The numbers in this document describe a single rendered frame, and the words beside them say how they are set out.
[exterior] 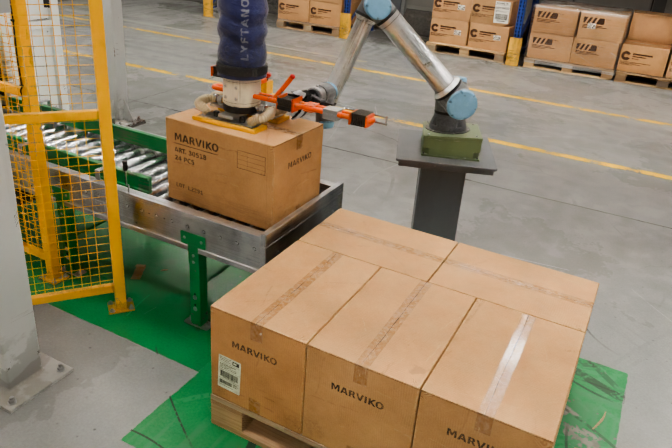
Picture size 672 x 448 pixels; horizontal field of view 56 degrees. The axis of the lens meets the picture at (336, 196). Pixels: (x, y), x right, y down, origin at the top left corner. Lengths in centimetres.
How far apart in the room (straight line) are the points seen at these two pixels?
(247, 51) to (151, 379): 144
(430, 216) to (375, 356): 145
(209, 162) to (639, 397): 216
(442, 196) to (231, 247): 120
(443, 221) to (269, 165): 116
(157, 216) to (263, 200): 53
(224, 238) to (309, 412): 88
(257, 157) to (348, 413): 112
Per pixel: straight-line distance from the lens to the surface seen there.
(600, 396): 311
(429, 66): 303
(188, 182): 300
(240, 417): 253
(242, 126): 280
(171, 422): 268
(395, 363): 210
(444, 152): 324
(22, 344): 288
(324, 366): 215
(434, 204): 340
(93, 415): 276
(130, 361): 299
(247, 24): 276
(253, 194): 277
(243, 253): 275
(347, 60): 313
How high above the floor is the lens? 184
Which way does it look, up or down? 24 degrees down
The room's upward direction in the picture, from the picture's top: 4 degrees clockwise
